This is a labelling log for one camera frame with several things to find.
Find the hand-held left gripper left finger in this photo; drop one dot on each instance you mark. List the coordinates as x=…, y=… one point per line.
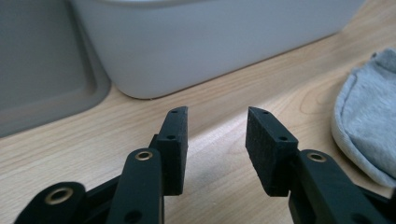
x=174, y=149

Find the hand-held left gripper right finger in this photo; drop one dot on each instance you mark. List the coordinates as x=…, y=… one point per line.
x=267, y=155

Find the grey sock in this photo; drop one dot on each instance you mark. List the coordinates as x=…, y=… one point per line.
x=367, y=118

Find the white divided storage box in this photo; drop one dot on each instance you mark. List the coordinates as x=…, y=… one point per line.
x=202, y=43

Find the brown mat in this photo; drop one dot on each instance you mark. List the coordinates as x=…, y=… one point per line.
x=40, y=62

